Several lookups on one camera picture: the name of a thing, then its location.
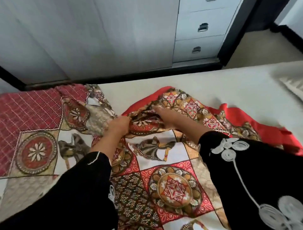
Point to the person's left hand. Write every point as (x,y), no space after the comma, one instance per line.
(120,126)

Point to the person's right hand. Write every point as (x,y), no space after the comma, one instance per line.
(170,117)

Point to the red patterned bedsheet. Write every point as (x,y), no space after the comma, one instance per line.
(165,184)

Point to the beige pillow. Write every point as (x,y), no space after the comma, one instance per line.
(293,88)

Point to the person's right forearm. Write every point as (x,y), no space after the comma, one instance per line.
(194,130)

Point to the person's left forearm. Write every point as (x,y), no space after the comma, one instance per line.
(107,145)

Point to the white mattress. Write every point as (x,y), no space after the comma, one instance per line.
(213,87)

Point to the white wardrobe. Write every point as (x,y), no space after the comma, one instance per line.
(94,35)

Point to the black floral blouse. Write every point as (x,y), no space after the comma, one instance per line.
(260,177)

